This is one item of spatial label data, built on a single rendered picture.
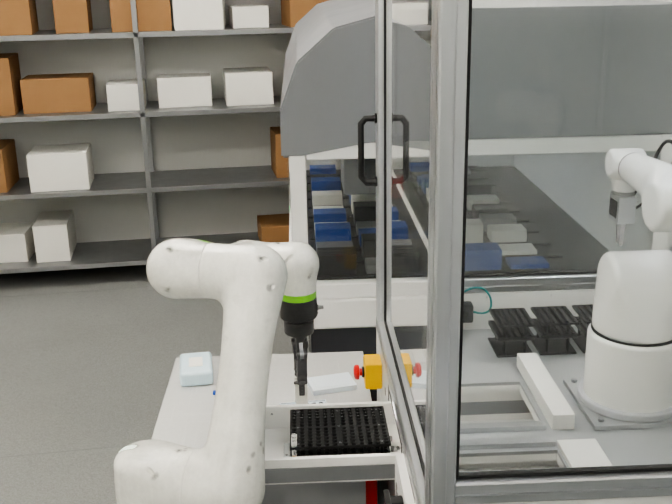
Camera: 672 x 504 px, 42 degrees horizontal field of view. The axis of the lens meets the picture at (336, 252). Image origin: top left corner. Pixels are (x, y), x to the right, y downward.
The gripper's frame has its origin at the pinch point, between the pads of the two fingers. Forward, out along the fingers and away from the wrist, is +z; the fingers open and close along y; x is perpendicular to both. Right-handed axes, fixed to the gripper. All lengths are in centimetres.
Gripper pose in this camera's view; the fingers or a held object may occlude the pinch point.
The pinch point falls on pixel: (301, 391)
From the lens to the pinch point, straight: 229.1
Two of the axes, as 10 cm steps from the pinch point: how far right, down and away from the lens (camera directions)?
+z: 0.2, 9.5, 3.1
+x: -9.9, 0.6, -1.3
